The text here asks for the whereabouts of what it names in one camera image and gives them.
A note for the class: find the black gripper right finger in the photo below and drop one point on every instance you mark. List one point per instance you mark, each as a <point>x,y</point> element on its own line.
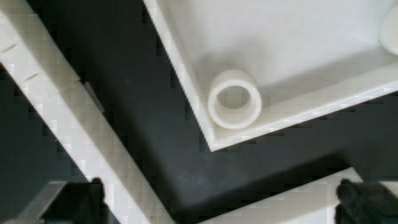
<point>367,202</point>

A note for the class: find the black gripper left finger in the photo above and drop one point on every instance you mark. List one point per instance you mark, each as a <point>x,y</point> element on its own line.
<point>67,204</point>

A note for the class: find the white square tabletop tray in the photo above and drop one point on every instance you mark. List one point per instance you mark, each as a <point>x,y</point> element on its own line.
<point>312,46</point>

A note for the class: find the white U-shaped obstacle fence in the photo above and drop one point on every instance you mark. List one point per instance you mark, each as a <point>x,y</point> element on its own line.
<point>85,59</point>

